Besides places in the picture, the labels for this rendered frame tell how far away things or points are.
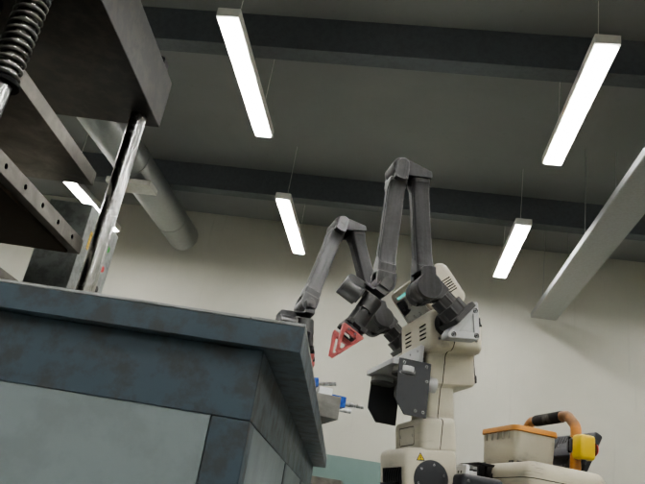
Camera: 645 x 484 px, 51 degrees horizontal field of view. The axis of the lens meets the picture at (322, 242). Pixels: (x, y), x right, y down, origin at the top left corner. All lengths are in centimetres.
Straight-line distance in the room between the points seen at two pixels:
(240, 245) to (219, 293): 74
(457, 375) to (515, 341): 685
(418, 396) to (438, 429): 11
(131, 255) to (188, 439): 898
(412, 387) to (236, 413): 119
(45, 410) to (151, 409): 13
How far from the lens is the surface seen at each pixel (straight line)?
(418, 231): 204
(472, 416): 870
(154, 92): 253
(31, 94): 204
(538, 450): 221
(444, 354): 213
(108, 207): 239
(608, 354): 922
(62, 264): 248
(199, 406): 89
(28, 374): 96
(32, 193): 202
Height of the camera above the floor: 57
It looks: 22 degrees up
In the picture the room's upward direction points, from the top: 10 degrees clockwise
